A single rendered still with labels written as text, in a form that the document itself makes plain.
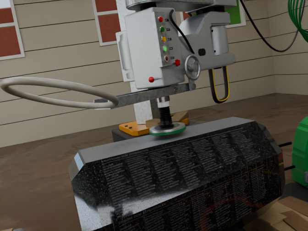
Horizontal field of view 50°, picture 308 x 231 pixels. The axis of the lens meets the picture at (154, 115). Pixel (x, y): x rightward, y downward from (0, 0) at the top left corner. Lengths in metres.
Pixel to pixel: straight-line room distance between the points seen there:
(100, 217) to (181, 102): 6.88
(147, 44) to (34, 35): 6.20
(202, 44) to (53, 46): 5.97
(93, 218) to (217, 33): 1.47
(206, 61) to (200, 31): 0.19
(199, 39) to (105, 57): 5.86
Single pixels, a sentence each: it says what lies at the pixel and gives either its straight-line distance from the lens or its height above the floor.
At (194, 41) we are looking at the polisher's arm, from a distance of 2.05.
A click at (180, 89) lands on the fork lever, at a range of 1.95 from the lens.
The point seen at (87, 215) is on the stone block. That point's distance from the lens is 1.61.
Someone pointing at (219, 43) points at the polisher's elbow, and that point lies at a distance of 2.35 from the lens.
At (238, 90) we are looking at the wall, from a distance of 8.90.
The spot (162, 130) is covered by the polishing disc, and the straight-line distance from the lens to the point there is 1.84.
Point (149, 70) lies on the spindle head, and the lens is 1.81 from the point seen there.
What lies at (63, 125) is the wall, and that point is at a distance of 7.86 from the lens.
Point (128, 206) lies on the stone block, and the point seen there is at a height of 0.63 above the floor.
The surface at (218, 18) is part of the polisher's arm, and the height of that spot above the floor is 1.49.
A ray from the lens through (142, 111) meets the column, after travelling 2.71.
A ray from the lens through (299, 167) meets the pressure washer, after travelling 3.18.
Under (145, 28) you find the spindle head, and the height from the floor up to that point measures 1.45.
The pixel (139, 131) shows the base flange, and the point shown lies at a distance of 2.51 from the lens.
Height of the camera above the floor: 1.25
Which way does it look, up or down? 9 degrees down
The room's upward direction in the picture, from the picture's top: 9 degrees counter-clockwise
